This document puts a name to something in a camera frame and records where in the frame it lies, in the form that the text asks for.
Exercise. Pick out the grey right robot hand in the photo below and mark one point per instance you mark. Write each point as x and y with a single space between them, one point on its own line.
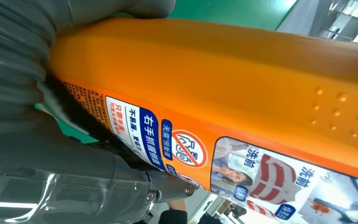
58 185

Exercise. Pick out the seated person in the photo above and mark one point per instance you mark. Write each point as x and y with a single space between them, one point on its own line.
172 216

